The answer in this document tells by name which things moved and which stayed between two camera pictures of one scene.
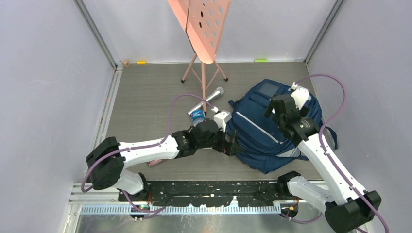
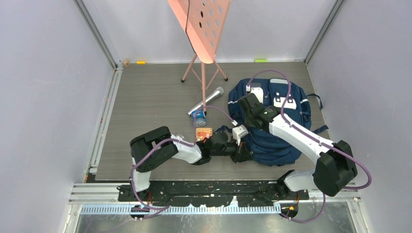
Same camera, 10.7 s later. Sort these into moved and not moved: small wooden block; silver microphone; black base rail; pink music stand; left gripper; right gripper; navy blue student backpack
Moved: navy blue student backpack; left gripper; right gripper
Not moved: silver microphone; small wooden block; pink music stand; black base rail
